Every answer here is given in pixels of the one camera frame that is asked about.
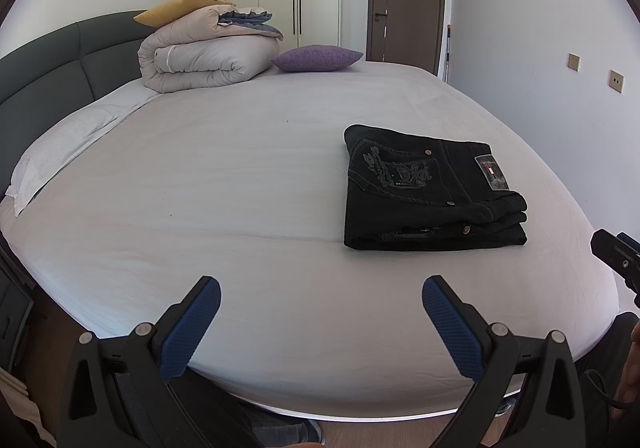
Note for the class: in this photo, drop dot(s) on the brown door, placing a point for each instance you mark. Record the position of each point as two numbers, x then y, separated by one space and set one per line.
405 2

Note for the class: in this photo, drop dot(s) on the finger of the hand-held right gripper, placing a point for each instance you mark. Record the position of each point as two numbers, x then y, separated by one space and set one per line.
617 255

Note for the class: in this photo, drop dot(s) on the black denim pants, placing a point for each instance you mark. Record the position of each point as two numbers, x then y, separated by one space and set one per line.
425 208

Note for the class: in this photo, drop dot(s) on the person's dark clothing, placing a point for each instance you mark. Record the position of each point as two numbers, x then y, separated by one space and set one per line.
605 338

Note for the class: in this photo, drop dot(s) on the white pillow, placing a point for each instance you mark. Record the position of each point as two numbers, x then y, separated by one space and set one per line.
65 142

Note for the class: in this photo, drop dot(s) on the beige cloth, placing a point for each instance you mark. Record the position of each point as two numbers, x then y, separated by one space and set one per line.
22 408

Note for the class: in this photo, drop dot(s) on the person's leg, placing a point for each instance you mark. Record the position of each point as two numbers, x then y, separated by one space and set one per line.
280 428

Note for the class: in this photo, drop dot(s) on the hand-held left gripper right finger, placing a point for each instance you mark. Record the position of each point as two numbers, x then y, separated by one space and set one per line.
452 328

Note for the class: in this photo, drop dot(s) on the yellow pillow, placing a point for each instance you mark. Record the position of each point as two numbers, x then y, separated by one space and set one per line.
170 10

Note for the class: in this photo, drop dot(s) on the grey padded headboard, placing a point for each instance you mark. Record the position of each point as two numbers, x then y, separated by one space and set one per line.
45 67

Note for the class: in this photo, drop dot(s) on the folded beige duvet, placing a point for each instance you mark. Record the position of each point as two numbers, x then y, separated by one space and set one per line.
200 62

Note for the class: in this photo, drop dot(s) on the bed with white sheet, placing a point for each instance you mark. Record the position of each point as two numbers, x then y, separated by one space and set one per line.
225 177

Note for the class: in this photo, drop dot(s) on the thin pole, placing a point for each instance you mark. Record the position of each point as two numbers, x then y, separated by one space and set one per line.
448 52

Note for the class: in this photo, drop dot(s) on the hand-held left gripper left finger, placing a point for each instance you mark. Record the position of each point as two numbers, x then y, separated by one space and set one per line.
190 328

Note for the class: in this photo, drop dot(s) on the purple pillow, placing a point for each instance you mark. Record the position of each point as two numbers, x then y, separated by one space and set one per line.
315 58

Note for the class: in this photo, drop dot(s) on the folded blue grey blanket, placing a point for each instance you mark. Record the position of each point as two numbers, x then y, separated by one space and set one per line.
250 20

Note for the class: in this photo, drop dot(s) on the person's right forearm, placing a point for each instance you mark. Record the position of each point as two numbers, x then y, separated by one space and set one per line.
632 393

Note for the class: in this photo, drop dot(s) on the gold wall socket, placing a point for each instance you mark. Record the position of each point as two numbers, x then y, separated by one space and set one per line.
574 61
615 81

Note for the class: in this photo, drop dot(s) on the dark nightstand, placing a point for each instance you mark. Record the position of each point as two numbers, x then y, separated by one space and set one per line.
12 313

